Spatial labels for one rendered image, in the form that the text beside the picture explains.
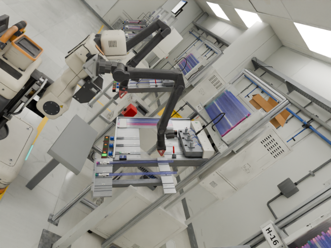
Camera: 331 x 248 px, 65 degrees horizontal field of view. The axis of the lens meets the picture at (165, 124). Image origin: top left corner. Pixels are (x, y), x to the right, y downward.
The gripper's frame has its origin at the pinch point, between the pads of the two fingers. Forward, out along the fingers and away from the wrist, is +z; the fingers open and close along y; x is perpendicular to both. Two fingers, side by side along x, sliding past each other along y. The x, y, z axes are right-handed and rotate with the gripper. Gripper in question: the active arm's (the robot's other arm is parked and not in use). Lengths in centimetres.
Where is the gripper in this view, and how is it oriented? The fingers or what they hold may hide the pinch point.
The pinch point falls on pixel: (161, 154)
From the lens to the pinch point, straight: 202.7
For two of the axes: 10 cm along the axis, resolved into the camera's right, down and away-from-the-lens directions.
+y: -1.2, -5.0, 8.6
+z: 0.2, 8.7, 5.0
